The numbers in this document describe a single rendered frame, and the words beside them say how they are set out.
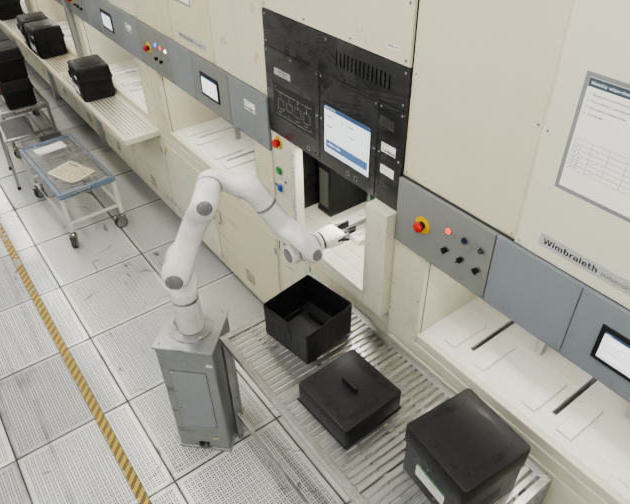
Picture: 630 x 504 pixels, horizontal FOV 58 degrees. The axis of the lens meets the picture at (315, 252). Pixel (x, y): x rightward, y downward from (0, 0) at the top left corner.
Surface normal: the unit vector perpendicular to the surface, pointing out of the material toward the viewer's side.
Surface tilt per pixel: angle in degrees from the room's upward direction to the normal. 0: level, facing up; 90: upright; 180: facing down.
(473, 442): 0
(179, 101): 90
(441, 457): 0
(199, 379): 90
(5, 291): 0
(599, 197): 90
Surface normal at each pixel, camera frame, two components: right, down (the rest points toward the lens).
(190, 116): 0.60, 0.50
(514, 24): -0.80, 0.39
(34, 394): -0.02, -0.78
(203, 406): -0.14, 0.62
